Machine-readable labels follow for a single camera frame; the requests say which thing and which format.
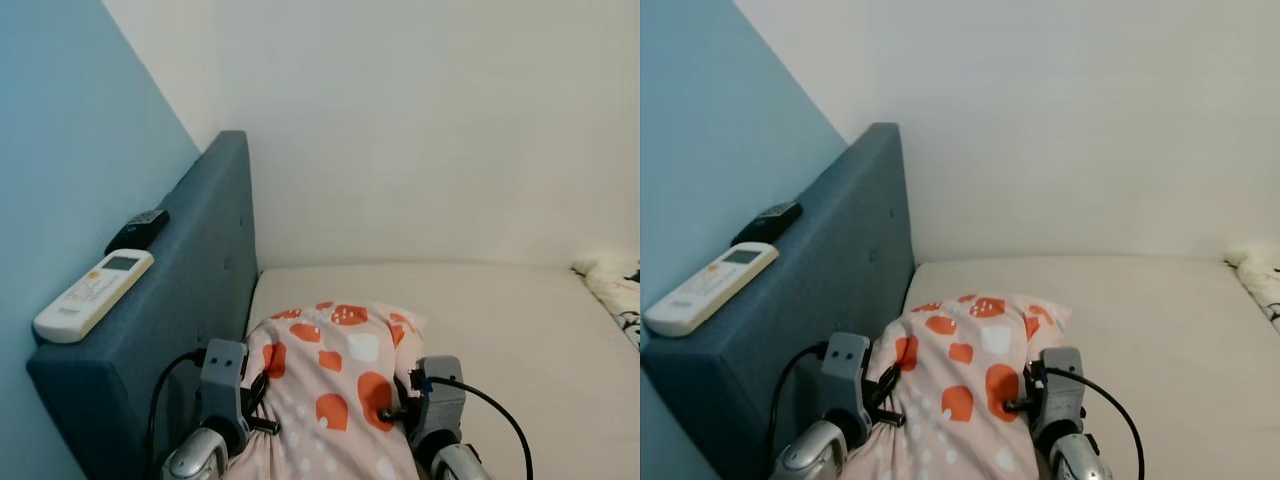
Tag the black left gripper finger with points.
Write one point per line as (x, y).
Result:
(258, 392)
(882, 385)

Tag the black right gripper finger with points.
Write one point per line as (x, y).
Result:
(410, 382)
(1032, 374)

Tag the pink orange-spotted pillow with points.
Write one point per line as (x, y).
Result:
(960, 380)
(330, 380)

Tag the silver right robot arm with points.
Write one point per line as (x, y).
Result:
(460, 465)
(1078, 460)

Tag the cream bed mattress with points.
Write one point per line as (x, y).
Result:
(1170, 370)
(520, 380)

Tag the teal upholstered headboard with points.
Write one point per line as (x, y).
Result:
(170, 290)
(800, 290)

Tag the white air conditioner remote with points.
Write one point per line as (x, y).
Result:
(90, 298)
(710, 290)

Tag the black remote control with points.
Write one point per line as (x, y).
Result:
(138, 230)
(767, 223)

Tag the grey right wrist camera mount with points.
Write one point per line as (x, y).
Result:
(440, 405)
(1060, 398)

